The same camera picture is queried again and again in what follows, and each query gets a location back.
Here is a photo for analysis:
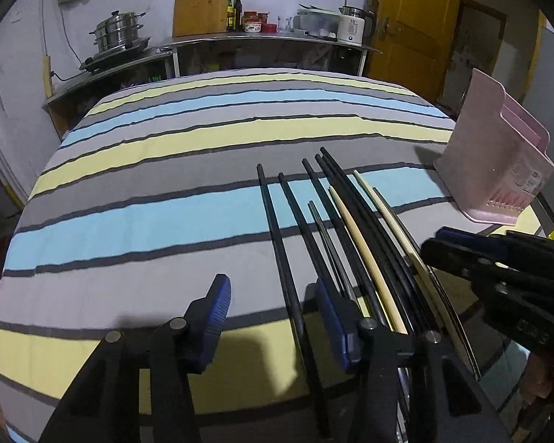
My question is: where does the metal kitchen counter shelf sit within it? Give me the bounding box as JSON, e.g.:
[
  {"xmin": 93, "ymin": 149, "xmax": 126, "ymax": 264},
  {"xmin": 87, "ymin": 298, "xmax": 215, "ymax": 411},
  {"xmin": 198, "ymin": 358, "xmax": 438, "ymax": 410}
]
[{"xmin": 42, "ymin": 33, "xmax": 379, "ymax": 138}]

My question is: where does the person's right hand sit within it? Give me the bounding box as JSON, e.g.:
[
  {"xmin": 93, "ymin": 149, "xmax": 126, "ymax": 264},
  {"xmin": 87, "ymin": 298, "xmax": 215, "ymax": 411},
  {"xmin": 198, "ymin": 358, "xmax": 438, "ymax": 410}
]
[{"xmin": 519, "ymin": 353, "xmax": 554, "ymax": 405}]

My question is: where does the pink plastic utensil holder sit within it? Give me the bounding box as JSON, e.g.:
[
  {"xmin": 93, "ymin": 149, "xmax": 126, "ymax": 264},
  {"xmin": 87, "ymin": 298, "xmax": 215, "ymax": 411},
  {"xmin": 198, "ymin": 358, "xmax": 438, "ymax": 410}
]
[{"xmin": 434, "ymin": 69, "xmax": 554, "ymax": 225}]

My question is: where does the striped tablecloth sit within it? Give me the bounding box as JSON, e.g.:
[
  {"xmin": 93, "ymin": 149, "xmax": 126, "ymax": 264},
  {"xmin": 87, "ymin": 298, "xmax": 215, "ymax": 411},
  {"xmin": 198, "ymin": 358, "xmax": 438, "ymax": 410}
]
[{"xmin": 0, "ymin": 69, "xmax": 540, "ymax": 442}]

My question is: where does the yellow wooden door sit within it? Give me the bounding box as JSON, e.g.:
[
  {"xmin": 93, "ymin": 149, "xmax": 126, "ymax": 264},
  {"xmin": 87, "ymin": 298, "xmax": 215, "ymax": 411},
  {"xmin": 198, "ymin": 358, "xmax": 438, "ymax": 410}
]
[{"xmin": 365, "ymin": 0, "xmax": 460, "ymax": 103}]

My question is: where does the white electric kettle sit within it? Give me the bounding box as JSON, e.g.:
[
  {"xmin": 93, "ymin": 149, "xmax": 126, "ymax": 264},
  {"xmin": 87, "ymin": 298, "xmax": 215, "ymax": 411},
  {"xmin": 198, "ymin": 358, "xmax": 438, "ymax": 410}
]
[{"xmin": 337, "ymin": 5, "xmax": 376, "ymax": 45}]

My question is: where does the clear plastic storage box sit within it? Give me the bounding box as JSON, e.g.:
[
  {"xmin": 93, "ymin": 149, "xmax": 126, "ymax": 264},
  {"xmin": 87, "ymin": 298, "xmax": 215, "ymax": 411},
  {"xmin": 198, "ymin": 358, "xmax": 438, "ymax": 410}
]
[{"xmin": 293, "ymin": 4, "xmax": 340, "ymax": 39}]

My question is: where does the drinking glass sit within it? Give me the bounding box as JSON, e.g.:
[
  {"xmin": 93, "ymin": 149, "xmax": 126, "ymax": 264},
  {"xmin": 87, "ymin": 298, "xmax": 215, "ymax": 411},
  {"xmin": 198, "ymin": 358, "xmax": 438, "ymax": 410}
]
[{"xmin": 283, "ymin": 17, "xmax": 292, "ymax": 32}]

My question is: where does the red-lidded jar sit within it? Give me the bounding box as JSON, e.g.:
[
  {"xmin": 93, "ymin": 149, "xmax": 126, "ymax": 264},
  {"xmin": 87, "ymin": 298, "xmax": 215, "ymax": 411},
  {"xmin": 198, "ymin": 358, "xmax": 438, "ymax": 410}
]
[{"xmin": 241, "ymin": 11, "xmax": 268, "ymax": 33}]

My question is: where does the stainless steel steamer pot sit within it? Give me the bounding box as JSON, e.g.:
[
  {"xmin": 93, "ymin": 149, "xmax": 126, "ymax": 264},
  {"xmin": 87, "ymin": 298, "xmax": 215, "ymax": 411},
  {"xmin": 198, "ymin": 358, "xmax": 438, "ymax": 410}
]
[{"xmin": 91, "ymin": 10, "xmax": 146, "ymax": 52}]

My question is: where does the green-labelled oil bottle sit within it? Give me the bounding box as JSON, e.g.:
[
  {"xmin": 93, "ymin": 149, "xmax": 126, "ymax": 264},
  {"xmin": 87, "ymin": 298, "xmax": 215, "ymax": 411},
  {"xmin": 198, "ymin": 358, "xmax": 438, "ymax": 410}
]
[{"xmin": 226, "ymin": 0, "xmax": 234, "ymax": 32}]

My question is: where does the dark sauce bottle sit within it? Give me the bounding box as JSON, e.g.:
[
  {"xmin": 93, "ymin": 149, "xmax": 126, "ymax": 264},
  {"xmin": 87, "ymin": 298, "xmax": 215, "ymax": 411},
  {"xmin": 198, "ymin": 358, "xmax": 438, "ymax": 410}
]
[{"xmin": 233, "ymin": 0, "xmax": 243, "ymax": 32}]

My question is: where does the wooden cutting board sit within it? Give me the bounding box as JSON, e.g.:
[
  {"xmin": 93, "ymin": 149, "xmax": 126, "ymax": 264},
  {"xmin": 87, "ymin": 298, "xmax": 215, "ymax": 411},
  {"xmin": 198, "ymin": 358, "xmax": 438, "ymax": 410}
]
[{"xmin": 172, "ymin": 0, "xmax": 228, "ymax": 38}]

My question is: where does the beige wall power strip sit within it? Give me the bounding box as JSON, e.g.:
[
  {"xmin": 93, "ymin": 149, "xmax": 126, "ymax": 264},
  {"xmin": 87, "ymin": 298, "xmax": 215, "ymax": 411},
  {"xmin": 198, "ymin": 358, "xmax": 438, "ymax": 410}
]
[{"xmin": 42, "ymin": 55, "xmax": 54, "ymax": 98}]

